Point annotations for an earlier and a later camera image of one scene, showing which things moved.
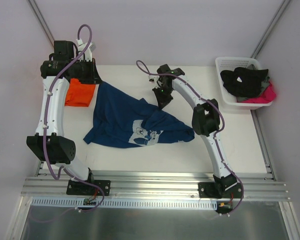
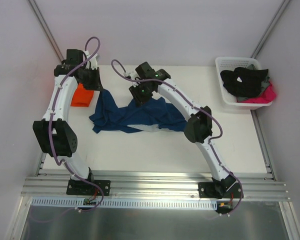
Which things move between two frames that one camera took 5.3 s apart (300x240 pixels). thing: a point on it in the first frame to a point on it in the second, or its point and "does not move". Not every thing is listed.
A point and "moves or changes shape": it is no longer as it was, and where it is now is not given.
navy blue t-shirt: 121,120 moves or changes shape
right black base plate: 210,190 does not move
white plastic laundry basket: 227,63 does not move
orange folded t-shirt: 79,94 does not move
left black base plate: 74,187 does not move
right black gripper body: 162,92 to 142,95
